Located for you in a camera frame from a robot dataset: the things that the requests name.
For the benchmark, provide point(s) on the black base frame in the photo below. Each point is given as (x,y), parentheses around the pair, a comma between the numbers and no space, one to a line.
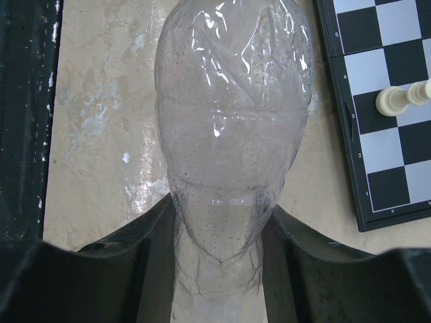
(30,42)

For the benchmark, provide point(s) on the white chess piece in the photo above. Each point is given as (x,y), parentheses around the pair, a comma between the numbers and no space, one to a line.
(394,100)

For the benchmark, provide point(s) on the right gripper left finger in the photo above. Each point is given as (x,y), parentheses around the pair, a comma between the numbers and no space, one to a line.
(127,276)

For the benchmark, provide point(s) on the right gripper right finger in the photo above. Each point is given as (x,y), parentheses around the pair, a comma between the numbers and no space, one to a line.
(308,277)

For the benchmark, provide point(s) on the yellow cap clear bottle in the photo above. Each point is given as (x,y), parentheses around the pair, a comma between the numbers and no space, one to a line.
(233,82)

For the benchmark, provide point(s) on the black white chessboard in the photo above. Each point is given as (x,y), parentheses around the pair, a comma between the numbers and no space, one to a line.
(379,52)

